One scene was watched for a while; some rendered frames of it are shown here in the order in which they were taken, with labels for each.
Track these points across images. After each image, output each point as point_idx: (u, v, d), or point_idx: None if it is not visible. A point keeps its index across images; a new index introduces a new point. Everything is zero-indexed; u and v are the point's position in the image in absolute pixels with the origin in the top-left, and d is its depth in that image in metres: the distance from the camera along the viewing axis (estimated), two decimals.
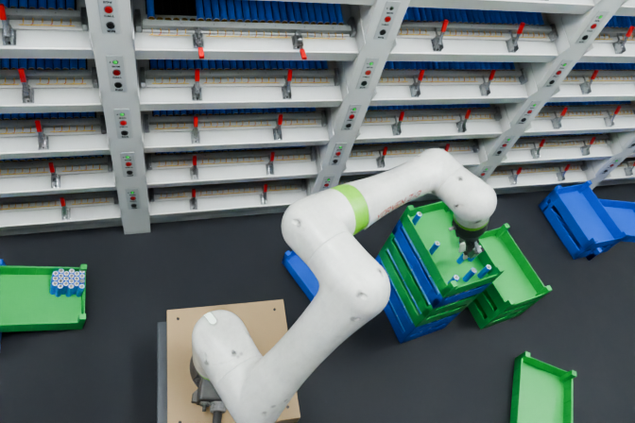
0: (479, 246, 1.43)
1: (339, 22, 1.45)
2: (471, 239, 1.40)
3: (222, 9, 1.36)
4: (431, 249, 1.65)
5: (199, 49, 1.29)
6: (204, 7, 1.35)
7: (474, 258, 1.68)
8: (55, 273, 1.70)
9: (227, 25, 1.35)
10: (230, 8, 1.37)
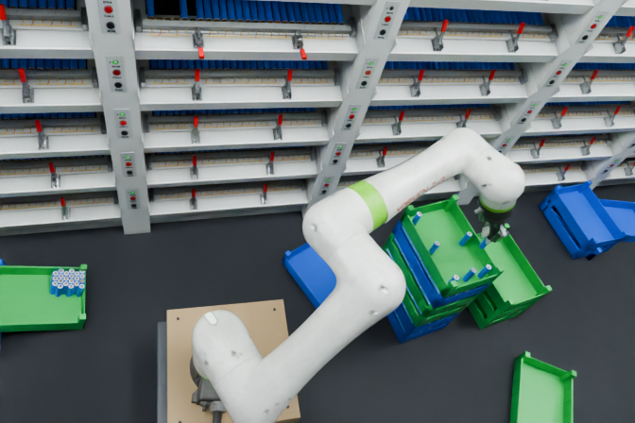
0: (505, 229, 1.41)
1: (339, 22, 1.45)
2: (496, 222, 1.39)
3: (222, 9, 1.36)
4: (431, 249, 1.65)
5: (199, 49, 1.29)
6: (204, 7, 1.35)
7: (486, 245, 1.62)
8: (55, 273, 1.70)
9: (227, 25, 1.35)
10: (230, 8, 1.37)
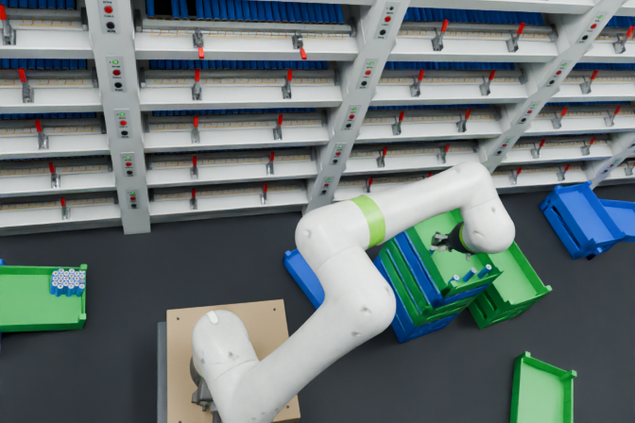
0: None
1: (339, 22, 1.45)
2: None
3: (222, 9, 1.36)
4: (431, 249, 1.65)
5: (199, 49, 1.29)
6: (204, 7, 1.35)
7: (172, 2, 1.33)
8: (55, 273, 1.70)
9: (227, 25, 1.35)
10: (230, 8, 1.37)
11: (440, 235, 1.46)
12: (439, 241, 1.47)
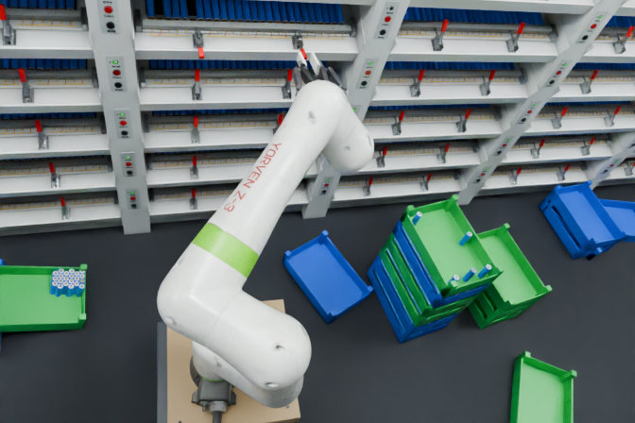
0: (342, 91, 1.26)
1: (339, 22, 1.45)
2: None
3: (222, 9, 1.36)
4: (164, 5, 1.32)
5: (199, 49, 1.29)
6: (204, 7, 1.35)
7: (173, 2, 1.33)
8: (55, 273, 1.70)
9: (227, 25, 1.35)
10: (230, 8, 1.37)
11: None
12: None
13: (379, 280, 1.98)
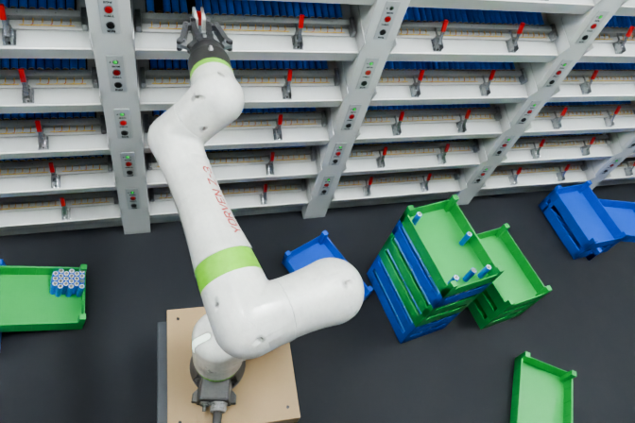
0: (227, 45, 1.20)
1: (338, 17, 1.46)
2: None
3: (221, 4, 1.37)
4: None
5: (197, 21, 1.30)
6: (203, 1, 1.36)
7: None
8: (55, 273, 1.70)
9: (226, 19, 1.35)
10: (229, 4, 1.37)
11: (182, 45, 1.17)
12: (184, 48, 1.19)
13: (379, 280, 1.98)
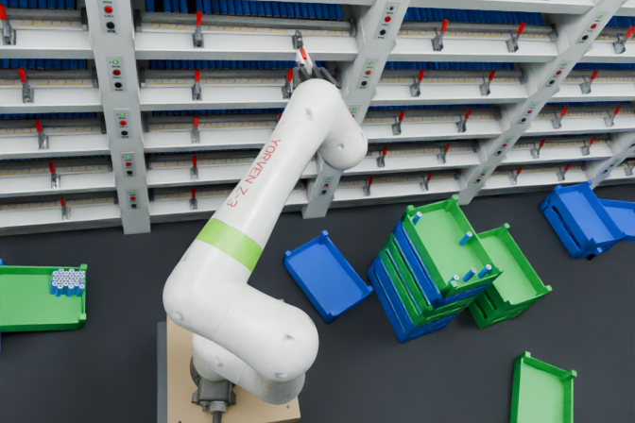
0: (337, 90, 1.29)
1: (338, 18, 1.46)
2: None
3: (221, 5, 1.37)
4: None
5: (197, 21, 1.30)
6: (203, 2, 1.36)
7: None
8: (55, 273, 1.70)
9: (226, 20, 1.35)
10: (229, 4, 1.37)
11: None
12: None
13: (379, 280, 1.98)
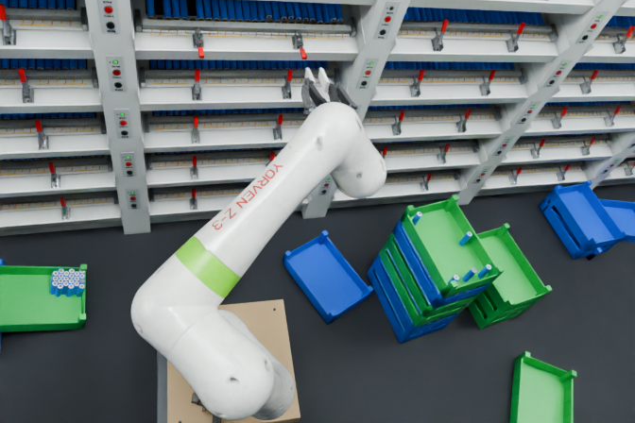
0: (352, 110, 1.20)
1: (338, 18, 1.46)
2: None
3: (222, 9, 1.36)
4: (164, 5, 1.32)
5: (199, 49, 1.29)
6: (204, 7, 1.35)
7: (173, 2, 1.33)
8: (55, 273, 1.70)
9: (227, 25, 1.35)
10: (230, 8, 1.37)
11: (311, 111, 1.17)
12: (310, 114, 1.19)
13: (379, 280, 1.98)
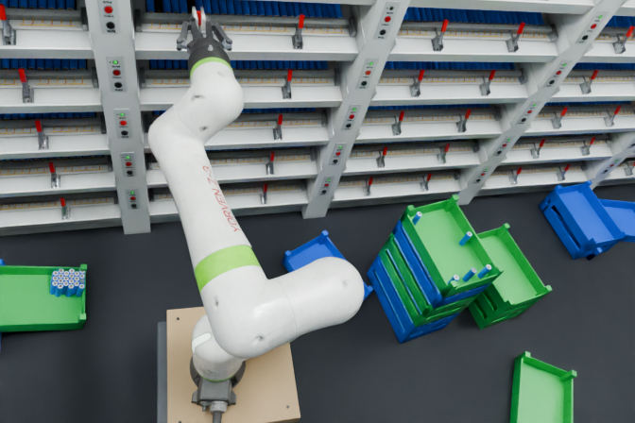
0: (227, 45, 1.20)
1: (338, 17, 1.46)
2: None
3: (221, 4, 1.37)
4: None
5: (197, 21, 1.30)
6: (203, 1, 1.36)
7: None
8: (55, 273, 1.70)
9: (226, 19, 1.35)
10: (229, 4, 1.37)
11: (182, 45, 1.17)
12: (183, 48, 1.19)
13: (379, 280, 1.98)
